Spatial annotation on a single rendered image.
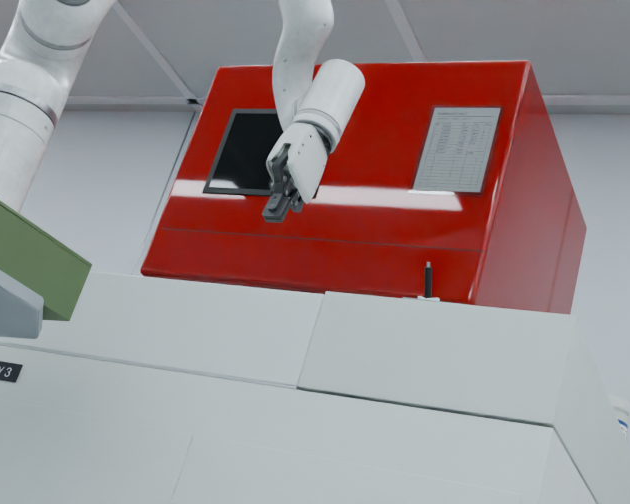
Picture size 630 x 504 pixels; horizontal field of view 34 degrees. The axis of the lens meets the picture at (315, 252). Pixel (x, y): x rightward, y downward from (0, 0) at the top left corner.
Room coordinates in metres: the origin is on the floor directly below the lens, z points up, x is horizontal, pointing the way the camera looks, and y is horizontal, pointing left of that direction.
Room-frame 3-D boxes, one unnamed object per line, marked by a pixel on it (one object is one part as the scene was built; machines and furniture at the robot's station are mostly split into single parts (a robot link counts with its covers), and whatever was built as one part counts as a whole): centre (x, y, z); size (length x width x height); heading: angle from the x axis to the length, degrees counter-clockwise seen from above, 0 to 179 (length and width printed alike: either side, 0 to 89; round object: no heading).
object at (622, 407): (1.68, -0.57, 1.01); 0.07 x 0.07 x 0.10
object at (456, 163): (2.36, -0.16, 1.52); 0.81 x 0.75 x 0.60; 60
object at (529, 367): (1.52, -0.34, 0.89); 0.62 x 0.35 x 0.14; 150
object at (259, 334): (1.52, 0.18, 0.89); 0.55 x 0.09 x 0.14; 60
